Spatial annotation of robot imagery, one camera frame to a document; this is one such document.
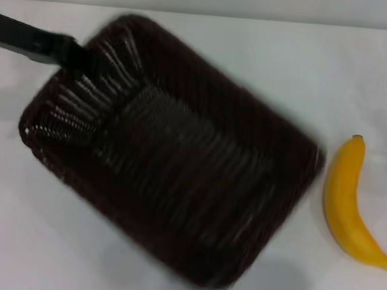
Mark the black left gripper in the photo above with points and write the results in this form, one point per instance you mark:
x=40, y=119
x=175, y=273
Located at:
x=20, y=36

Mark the dark brown woven basket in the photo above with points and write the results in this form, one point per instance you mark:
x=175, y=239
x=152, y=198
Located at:
x=179, y=157

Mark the yellow banana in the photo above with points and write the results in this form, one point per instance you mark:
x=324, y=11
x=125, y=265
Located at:
x=343, y=199

